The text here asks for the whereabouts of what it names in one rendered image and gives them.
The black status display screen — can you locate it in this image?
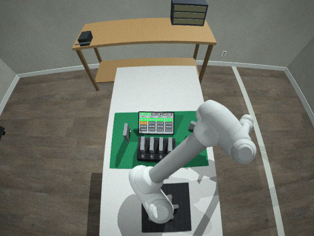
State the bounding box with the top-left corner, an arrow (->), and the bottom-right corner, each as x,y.
138,111 -> 174,135

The green bench mat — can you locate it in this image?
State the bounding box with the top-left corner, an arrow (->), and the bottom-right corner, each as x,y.
110,111 -> 209,169

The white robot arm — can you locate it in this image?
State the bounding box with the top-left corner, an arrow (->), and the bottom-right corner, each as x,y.
128,100 -> 256,224

